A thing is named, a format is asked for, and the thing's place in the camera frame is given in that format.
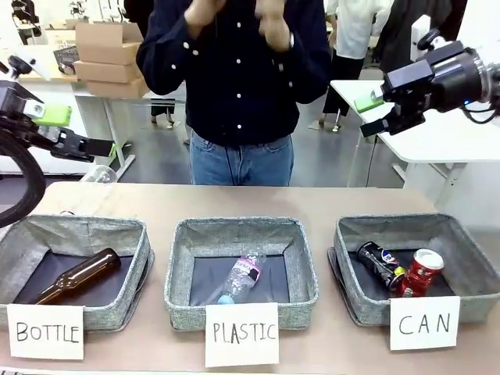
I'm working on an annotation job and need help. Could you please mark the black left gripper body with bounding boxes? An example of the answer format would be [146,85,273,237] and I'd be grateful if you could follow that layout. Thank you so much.
[0,79,46,132]

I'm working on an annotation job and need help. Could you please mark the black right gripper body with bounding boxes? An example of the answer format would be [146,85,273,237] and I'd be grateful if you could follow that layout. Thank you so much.
[381,41,484,115]

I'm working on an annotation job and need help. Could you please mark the brown glass bottle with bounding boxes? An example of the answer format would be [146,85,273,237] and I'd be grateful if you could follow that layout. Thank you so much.
[28,247,123,306]

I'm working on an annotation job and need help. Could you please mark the black drink can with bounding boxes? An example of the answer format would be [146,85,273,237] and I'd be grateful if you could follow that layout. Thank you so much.
[355,241,408,291]

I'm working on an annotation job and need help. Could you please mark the red drink can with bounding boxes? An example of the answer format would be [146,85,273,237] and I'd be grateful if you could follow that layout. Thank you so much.
[395,248,446,299]

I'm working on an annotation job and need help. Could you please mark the clear plastic water bottle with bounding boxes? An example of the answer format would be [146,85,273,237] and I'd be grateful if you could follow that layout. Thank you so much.
[216,252,269,306]

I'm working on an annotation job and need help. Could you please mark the person's right forearm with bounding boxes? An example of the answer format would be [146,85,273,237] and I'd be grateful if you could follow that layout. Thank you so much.
[135,13,206,98]

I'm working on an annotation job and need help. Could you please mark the person's left forearm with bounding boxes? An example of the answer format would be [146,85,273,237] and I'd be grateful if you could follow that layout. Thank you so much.
[268,33,334,105]

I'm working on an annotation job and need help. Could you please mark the black mesh basket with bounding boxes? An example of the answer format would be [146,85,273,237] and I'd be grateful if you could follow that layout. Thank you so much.
[52,45,80,76]

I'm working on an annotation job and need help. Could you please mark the grey basket labelled bottle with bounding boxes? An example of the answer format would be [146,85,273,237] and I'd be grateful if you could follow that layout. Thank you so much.
[0,213,155,333]

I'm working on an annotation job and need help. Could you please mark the grey basket labelled plastic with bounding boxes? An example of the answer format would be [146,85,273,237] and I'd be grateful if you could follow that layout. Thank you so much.
[163,216,320,332]

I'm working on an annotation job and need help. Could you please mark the grey basket labelled can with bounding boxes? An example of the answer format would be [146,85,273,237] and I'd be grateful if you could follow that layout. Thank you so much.
[327,212,500,327]

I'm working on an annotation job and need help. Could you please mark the white paper label CAN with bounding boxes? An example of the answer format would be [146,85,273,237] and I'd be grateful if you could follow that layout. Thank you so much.
[389,295,461,352]

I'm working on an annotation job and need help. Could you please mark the person's left hand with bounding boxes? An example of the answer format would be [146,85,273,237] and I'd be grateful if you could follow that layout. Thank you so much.
[252,0,295,54]

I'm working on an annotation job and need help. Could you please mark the person's right hand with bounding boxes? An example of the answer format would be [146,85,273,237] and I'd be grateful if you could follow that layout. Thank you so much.
[182,0,230,37]

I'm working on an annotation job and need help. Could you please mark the clear plastic cup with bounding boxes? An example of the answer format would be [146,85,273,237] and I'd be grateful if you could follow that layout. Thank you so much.
[77,164,119,185]

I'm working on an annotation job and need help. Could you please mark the white side table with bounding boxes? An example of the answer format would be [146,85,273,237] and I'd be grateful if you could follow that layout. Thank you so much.
[329,79,500,214]

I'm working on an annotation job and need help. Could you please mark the wooden top table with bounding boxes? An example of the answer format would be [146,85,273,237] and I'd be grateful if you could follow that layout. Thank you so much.
[15,44,80,83]

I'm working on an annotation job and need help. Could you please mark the white desk with legs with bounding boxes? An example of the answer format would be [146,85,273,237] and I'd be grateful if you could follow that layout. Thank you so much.
[72,82,188,173]

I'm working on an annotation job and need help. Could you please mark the background person dark coat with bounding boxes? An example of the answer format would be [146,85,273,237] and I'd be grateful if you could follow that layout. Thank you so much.
[376,0,469,76]

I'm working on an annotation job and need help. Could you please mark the flat cardboard box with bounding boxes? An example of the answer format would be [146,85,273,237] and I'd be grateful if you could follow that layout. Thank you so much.
[85,73,152,100]
[73,59,145,84]

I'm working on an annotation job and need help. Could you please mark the background person white shirt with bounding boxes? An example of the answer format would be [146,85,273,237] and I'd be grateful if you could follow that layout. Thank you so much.
[318,0,392,132]

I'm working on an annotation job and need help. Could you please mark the open cardboard box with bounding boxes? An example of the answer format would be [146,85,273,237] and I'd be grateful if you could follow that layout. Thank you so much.
[73,20,149,67]

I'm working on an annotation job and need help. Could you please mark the background person black clothes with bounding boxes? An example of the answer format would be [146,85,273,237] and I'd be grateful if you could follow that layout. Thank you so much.
[123,0,188,130]

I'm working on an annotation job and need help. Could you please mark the dark navy button shirt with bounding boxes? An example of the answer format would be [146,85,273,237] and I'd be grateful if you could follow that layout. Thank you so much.
[135,0,334,148]

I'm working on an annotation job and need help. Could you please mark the blue jeans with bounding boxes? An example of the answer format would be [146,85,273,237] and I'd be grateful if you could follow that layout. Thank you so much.
[188,130,295,187]

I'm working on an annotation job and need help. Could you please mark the white paper label BOTTLE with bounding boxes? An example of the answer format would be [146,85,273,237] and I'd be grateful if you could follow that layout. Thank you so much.
[6,303,85,361]

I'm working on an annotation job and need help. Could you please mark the white paper label PLASTIC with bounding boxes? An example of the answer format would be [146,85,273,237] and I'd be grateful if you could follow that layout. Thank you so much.
[205,302,280,369]

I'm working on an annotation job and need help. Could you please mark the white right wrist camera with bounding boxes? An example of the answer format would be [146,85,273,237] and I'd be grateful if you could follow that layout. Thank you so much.
[415,27,456,52]

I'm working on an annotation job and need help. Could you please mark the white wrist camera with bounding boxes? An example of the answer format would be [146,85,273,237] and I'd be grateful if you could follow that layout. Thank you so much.
[415,27,456,52]
[6,54,52,82]

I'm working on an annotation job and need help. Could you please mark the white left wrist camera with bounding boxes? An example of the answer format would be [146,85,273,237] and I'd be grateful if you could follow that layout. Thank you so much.
[6,54,52,82]

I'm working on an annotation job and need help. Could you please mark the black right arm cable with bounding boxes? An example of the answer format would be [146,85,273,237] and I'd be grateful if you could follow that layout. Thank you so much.
[462,99,500,126]

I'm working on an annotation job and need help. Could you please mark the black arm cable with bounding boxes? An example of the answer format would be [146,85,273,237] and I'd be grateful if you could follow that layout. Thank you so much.
[0,127,48,230]
[462,99,500,126]

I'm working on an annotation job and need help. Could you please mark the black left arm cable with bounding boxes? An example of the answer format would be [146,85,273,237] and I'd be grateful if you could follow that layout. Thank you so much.
[0,127,48,230]

